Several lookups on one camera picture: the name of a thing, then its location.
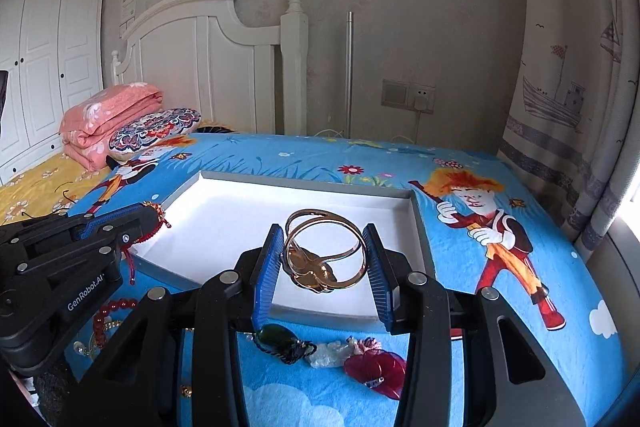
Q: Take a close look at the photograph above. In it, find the white bed headboard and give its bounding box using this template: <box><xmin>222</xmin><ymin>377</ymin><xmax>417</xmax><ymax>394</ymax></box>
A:
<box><xmin>111</xmin><ymin>0</ymin><xmax>309</xmax><ymax>135</ymax></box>

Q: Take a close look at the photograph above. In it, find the blue cartoon tablecloth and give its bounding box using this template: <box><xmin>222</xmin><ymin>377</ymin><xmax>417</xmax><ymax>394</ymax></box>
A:
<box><xmin>63</xmin><ymin>132</ymin><xmax>629</xmax><ymax>427</ymax></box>

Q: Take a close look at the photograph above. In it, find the gold double ring bangle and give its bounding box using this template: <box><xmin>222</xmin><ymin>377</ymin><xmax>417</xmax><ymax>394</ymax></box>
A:
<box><xmin>281</xmin><ymin>208</ymin><xmax>368</xmax><ymax>294</ymax></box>

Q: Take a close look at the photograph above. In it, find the ship print curtain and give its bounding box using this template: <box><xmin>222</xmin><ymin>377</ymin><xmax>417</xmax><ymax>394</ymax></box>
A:
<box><xmin>499</xmin><ymin>0</ymin><xmax>639</xmax><ymax>258</ymax></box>

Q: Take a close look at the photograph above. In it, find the white wardrobe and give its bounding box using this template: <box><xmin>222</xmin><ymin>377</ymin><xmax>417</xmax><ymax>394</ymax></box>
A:
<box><xmin>1</xmin><ymin>0</ymin><xmax>103</xmax><ymax>184</ymax></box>

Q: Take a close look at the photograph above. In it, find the clear crystal pendant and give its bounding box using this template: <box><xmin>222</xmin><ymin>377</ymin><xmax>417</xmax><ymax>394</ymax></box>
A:
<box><xmin>304</xmin><ymin>336</ymin><xmax>382</xmax><ymax>369</ymax></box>

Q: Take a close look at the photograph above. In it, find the yellow floral bed sheet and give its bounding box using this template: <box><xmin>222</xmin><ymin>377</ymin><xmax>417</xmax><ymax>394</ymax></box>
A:
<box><xmin>0</xmin><ymin>154</ymin><xmax>110</xmax><ymax>225</ymax></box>

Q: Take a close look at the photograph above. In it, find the pink folded quilt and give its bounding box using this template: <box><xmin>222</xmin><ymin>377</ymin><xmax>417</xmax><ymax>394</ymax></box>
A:
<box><xmin>58</xmin><ymin>82</ymin><xmax>163</xmax><ymax>171</ymax></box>

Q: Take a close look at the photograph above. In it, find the silver metal pole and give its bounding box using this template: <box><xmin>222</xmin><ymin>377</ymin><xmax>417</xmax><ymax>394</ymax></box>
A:
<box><xmin>345</xmin><ymin>11</ymin><xmax>354</xmax><ymax>138</ymax></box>

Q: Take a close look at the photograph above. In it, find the grey shallow tray box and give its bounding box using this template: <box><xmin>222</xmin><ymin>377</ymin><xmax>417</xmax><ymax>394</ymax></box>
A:
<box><xmin>131</xmin><ymin>171</ymin><xmax>435</xmax><ymax>332</ymax></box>

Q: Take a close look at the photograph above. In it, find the gold bamboo bangle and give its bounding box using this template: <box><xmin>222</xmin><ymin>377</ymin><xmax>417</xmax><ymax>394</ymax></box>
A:
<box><xmin>73</xmin><ymin>315</ymin><xmax>122</xmax><ymax>360</ymax></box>

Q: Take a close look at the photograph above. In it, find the black cord on bed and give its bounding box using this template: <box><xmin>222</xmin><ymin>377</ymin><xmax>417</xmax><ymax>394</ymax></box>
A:
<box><xmin>19</xmin><ymin>188</ymin><xmax>82</xmax><ymax>220</ymax></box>

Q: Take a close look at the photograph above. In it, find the patterned round pillow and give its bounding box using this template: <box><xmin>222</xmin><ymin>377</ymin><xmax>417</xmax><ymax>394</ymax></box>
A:
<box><xmin>107</xmin><ymin>107</ymin><xmax>202</xmax><ymax>162</ymax></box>

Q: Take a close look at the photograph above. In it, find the wall switch socket panel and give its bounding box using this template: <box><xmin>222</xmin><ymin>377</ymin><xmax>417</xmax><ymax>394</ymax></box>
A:
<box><xmin>381</xmin><ymin>79</ymin><xmax>436</xmax><ymax>114</ymax></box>

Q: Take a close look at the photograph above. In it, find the red flower hair clip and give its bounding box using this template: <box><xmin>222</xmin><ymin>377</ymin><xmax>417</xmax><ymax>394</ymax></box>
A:
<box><xmin>344</xmin><ymin>349</ymin><xmax>407</xmax><ymax>401</ymax></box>

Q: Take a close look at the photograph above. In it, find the white plug and cable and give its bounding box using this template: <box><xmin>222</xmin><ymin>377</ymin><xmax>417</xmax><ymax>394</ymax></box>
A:
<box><xmin>389</xmin><ymin>95</ymin><xmax>434</xmax><ymax>145</ymax></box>

